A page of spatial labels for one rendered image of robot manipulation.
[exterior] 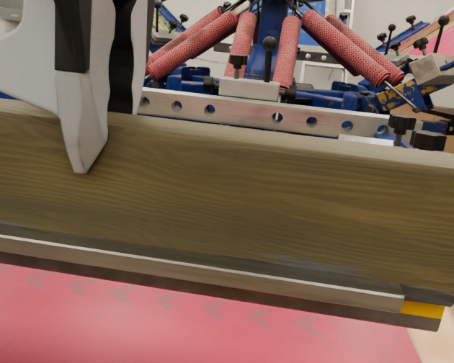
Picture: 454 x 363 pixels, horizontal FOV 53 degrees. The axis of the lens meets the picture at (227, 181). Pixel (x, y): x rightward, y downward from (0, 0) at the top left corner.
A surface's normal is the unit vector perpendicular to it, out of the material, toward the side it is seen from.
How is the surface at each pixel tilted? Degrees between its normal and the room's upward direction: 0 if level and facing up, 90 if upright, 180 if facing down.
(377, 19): 90
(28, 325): 0
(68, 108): 105
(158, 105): 90
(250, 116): 90
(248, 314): 0
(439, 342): 0
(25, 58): 85
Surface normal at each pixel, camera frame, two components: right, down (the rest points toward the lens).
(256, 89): -0.15, 0.28
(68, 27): -0.17, 0.51
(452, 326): 0.10, -0.95
